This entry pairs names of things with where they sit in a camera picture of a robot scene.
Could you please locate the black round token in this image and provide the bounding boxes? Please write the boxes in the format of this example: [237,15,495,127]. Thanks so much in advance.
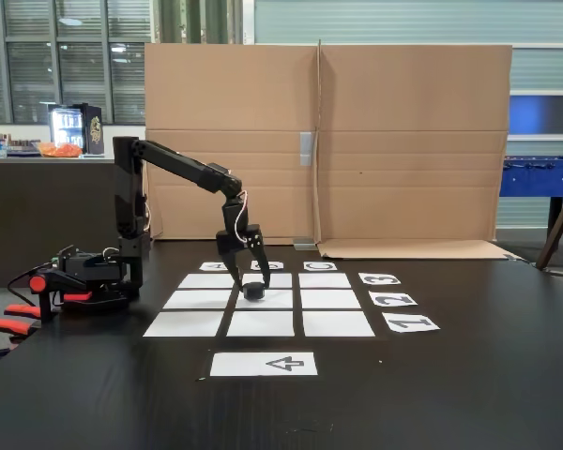
[242,280,267,302]

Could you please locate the white paper grid square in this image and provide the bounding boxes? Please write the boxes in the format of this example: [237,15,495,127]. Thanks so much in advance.
[177,273,237,289]
[298,273,353,289]
[240,273,294,289]
[300,289,362,310]
[235,289,294,310]
[143,311,225,338]
[162,290,233,310]
[226,310,296,338]
[302,310,376,338]

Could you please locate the white arrow paper sheet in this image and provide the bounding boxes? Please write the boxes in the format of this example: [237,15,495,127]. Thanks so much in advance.
[209,352,319,377]

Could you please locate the paper sheet number 3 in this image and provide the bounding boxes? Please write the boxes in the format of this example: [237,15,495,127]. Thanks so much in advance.
[358,273,403,286]

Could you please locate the grey tape strip on cardboard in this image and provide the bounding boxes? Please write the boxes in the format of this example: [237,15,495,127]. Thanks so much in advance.
[299,132,314,167]

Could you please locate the paper sheet number 2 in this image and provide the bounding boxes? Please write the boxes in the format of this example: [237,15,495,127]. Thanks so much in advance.
[368,292,418,308]

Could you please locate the paper sheet number 1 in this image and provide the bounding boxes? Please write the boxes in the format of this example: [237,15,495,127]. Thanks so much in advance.
[382,314,441,334]

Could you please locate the black mini fridge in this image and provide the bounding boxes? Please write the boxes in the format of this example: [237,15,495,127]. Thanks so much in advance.
[48,103,105,156]

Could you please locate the black red table clamp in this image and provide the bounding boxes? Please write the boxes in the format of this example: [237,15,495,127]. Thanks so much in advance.
[27,266,95,324]

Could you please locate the orange snack bag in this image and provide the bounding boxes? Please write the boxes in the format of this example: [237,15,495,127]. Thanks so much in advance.
[37,142,84,158]

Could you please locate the brown cardboard panel with flap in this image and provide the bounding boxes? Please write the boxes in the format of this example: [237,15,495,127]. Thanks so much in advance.
[314,39,520,261]

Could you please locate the dark brown counter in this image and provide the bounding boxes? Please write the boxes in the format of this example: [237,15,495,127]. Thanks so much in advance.
[0,157,147,288]

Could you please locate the row of small bottles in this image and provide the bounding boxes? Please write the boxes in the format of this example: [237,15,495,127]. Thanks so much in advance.
[0,132,42,159]

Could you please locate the blue foosball table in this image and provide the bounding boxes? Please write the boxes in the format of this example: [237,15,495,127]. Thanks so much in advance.
[499,155,563,240]

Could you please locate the brown wooden leg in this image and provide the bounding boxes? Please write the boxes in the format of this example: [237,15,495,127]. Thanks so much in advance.
[536,176,563,272]

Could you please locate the red handled clamp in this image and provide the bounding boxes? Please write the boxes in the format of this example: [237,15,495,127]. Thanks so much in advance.
[0,303,42,341]

